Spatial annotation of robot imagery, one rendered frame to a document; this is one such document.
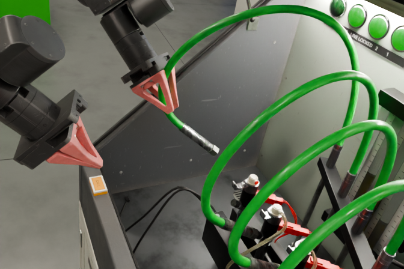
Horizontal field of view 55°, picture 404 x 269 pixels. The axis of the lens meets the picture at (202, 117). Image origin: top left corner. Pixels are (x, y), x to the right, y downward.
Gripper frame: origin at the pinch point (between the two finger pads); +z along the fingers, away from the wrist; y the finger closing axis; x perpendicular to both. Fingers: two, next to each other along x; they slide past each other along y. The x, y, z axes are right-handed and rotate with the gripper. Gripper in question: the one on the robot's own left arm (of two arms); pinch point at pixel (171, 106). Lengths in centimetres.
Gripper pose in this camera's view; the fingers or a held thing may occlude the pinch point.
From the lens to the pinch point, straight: 72.5
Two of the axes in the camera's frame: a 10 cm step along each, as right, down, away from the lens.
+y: 2.5, -2.9, 9.2
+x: -8.2, 4.5, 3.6
